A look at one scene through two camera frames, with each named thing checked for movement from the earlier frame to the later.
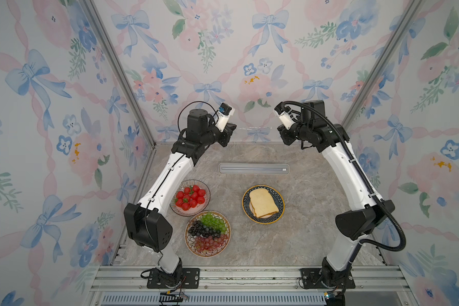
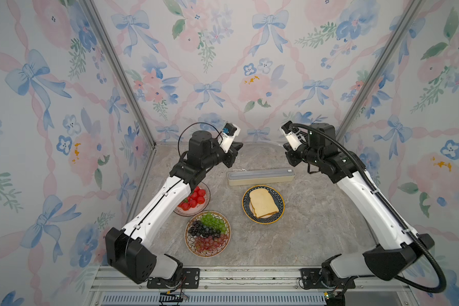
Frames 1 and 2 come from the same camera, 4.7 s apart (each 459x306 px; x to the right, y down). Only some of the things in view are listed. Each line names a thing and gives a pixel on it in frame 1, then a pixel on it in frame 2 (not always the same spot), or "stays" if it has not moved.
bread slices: [262, 203] stays
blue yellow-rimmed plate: [276, 196] stays
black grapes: [197, 229] stays
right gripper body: [297, 131] -> [304, 153]
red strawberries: [190, 197] stays
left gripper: [227, 134] -> [232, 153]
